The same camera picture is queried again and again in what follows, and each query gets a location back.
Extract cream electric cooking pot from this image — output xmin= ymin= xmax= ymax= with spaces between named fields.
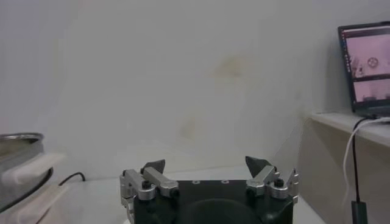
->
xmin=0 ymin=152 xmax=66 ymax=224

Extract black laptop with white cable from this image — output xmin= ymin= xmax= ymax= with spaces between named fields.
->
xmin=337 ymin=20 xmax=390 ymax=118

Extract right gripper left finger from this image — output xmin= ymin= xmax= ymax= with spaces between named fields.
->
xmin=119 ymin=159 xmax=180 ymax=208

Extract black cable with adapter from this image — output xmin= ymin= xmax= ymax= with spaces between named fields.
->
xmin=350 ymin=115 xmax=378 ymax=224

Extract black pot power cord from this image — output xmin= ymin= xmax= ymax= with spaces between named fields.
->
xmin=58 ymin=172 xmax=87 ymax=186

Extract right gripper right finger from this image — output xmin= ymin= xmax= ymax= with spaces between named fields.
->
xmin=244 ymin=155 xmax=299 ymax=204

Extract white usb cable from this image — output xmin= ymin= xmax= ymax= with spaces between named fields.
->
xmin=342 ymin=117 xmax=390 ymax=208

